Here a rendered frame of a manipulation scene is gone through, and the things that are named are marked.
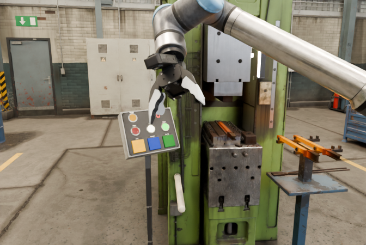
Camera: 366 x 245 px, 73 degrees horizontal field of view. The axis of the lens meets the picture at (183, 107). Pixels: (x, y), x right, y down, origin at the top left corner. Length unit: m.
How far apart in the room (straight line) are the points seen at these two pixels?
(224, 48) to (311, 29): 7.85
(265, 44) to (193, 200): 1.57
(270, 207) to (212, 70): 1.26
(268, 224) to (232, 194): 0.60
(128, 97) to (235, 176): 5.38
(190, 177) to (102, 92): 5.25
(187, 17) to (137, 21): 6.88
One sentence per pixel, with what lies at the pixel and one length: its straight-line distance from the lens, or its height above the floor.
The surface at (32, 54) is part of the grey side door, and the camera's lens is 8.01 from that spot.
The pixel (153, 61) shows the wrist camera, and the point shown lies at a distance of 0.59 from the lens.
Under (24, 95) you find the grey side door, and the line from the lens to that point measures 8.17.
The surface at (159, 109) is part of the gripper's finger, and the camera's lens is 0.67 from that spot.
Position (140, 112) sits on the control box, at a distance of 1.59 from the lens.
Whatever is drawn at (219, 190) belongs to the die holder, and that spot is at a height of 0.60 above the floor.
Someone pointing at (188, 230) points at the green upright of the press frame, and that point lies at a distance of 2.27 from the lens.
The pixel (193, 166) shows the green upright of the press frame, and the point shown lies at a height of 0.70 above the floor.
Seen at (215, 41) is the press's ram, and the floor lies 1.63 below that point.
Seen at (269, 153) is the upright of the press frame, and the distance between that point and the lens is 2.12.
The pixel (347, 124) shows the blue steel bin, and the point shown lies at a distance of 5.62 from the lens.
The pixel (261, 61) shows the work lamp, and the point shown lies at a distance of 1.92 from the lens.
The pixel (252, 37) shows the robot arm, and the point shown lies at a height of 1.57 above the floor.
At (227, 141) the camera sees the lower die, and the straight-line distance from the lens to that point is 1.82.
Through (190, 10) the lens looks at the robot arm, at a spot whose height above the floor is 1.64.
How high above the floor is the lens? 1.50
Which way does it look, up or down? 10 degrees down
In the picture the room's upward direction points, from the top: straight up
